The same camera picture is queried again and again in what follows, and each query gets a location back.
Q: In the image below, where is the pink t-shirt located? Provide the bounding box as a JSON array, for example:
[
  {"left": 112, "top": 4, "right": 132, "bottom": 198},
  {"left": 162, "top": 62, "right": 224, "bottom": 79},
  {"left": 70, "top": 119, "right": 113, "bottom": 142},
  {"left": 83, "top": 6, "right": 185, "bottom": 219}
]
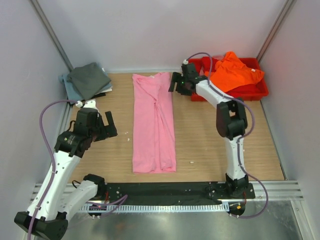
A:
[{"left": 132, "top": 72, "right": 177, "bottom": 173}]

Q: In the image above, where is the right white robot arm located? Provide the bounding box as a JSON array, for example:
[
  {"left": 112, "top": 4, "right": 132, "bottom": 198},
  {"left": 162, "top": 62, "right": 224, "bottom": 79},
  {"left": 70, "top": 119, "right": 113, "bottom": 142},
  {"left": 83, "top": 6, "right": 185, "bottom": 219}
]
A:
[{"left": 168, "top": 60, "right": 249, "bottom": 198}]

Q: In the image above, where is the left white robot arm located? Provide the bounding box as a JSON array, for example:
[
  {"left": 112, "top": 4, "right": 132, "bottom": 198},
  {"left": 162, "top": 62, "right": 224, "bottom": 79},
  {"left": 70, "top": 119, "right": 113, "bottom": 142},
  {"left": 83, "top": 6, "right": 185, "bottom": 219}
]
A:
[{"left": 14, "top": 107, "right": 118, "bottom": 240}]

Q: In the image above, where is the light blue folded t-shirt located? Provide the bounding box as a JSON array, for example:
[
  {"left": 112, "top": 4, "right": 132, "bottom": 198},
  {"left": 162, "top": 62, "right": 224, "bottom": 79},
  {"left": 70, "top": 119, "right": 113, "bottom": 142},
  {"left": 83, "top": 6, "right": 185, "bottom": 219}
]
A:
[{"left": 58, "top": 73, "right": 84, "bottom": 104}]

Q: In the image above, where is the black folded t-shirt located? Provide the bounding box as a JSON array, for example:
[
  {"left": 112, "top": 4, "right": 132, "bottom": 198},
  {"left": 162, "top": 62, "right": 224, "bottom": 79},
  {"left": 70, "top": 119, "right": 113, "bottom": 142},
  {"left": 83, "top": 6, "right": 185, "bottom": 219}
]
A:
[{"left": 91, "top": 92, "right": 106, "bottom": 99}]

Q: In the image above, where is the grey folded t-shirt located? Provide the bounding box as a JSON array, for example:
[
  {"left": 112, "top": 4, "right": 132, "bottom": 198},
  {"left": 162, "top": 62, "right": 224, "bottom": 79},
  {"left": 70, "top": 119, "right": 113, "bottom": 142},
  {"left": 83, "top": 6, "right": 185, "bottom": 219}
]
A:
[{"left": 67, "top": 62, "right": 111, "bottom": 100}]

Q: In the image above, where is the red plastic bin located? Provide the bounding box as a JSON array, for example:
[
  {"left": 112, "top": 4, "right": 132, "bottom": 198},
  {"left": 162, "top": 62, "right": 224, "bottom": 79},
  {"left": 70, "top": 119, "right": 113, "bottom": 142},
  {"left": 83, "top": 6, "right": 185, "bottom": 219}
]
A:
[{"left": 189, "top": 56, "right": 269, "bottom": 101}]

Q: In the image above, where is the orange t-shirt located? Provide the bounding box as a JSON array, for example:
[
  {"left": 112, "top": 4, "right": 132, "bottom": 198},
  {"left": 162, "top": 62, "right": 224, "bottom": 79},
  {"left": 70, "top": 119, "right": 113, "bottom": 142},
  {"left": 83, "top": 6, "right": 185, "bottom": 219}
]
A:
[{"left": 204, "top": 51, "right": 265, "bottom": 93}]

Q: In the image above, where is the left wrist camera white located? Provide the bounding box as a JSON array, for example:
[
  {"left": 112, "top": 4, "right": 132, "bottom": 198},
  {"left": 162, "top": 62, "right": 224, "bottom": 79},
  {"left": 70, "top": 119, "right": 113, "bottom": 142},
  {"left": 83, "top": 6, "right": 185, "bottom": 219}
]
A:
[{"left": 75, "top": 99, "right": 98, "bottom": 111}]

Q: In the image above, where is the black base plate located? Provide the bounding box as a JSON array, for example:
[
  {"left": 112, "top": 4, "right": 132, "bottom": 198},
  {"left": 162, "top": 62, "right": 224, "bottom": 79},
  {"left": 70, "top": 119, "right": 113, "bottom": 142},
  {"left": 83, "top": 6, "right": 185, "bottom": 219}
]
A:
[{"left": 92, "top": 181, "right": 256, "bottom": 206}]

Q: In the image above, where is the white slotted cable duct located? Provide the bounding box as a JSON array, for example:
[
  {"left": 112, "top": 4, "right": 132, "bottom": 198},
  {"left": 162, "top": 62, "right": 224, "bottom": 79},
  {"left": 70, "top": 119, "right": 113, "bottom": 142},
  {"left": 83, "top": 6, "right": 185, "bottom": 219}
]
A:
[{"left": 78, "top": 202, "right": 230, "bottom": 214}]

